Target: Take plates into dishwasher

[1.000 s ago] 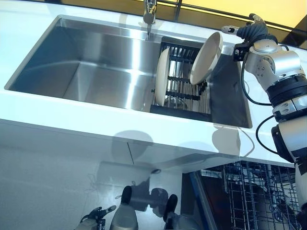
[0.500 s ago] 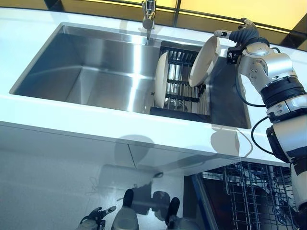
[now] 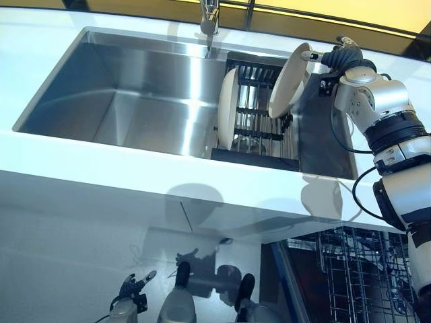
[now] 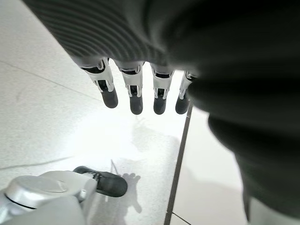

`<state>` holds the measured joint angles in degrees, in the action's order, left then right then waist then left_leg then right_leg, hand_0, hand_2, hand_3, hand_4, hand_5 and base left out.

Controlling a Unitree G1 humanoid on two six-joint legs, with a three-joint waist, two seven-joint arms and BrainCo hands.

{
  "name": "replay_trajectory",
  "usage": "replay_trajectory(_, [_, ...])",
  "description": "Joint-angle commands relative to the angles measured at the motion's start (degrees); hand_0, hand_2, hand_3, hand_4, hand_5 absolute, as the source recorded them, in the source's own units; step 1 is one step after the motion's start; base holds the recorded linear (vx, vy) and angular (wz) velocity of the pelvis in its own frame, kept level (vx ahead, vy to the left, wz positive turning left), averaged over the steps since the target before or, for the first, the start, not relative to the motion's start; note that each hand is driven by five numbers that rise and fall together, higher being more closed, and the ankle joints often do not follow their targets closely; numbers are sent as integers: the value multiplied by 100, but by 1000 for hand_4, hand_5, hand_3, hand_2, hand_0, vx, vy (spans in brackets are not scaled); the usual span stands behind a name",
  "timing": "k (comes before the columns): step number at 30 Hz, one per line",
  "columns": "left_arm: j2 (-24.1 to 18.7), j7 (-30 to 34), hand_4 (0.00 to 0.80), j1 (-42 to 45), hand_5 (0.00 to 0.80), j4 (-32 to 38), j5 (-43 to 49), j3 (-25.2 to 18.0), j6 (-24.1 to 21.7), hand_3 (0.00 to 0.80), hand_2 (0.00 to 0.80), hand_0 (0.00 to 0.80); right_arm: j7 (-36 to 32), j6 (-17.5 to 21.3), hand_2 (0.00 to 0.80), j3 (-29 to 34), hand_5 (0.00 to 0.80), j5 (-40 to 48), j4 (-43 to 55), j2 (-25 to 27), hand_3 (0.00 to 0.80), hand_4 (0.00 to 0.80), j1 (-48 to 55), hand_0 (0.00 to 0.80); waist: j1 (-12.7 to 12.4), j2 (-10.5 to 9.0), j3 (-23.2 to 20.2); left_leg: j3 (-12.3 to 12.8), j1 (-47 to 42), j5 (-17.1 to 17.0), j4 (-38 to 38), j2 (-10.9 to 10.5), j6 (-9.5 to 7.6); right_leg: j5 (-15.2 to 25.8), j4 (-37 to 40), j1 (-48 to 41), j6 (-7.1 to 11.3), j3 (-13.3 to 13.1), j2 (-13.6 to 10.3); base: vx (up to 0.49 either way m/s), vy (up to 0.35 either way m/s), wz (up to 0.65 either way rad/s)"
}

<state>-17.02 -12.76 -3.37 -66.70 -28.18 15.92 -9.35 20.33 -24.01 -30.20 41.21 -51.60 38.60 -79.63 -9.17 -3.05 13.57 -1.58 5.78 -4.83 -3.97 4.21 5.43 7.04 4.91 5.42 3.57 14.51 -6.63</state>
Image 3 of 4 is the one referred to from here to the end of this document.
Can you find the chrome pull-down kitchen faucet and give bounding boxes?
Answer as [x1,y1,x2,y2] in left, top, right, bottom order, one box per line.
[198,0,222,36]

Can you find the dark built-in dishwasher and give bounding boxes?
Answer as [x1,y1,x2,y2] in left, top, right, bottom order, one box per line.
[261,228,422,323]

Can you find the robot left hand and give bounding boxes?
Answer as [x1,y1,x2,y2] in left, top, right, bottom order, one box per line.
[119,270,158,299]

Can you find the narrow white cabinet door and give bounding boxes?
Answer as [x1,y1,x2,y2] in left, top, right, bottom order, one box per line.
[180,201,270,244]

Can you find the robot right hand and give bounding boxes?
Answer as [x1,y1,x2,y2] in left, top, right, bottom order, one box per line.
[301,35,376,73]

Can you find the window with dark frame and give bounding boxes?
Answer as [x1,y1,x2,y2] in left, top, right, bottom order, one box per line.
[215,0,431,57]

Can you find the wide white cabinet door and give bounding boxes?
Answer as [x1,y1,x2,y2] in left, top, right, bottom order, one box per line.
[0,170,195,236]

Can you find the white round ceramic plate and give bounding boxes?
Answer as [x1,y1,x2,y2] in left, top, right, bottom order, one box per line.
[217,67,238,152]
[267,42,312,119]

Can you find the black robot right foot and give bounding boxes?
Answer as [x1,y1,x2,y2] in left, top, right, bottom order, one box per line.
[234,273,256,312]

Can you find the wire dishwasher basket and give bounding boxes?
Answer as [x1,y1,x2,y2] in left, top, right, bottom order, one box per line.
[286,228,419,323]

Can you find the silver robot left leg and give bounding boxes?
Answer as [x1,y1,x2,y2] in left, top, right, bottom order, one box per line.
[158,285,197,323]

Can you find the black dish rack steel rods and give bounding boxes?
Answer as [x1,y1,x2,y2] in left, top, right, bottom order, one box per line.
[210,50,302,172]

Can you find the stainless steel kitchen sink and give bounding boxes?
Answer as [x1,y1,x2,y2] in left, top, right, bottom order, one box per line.
[11,26,360,181]

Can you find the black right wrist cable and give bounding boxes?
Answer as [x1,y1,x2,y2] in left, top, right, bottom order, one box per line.
[329,97,387,221]

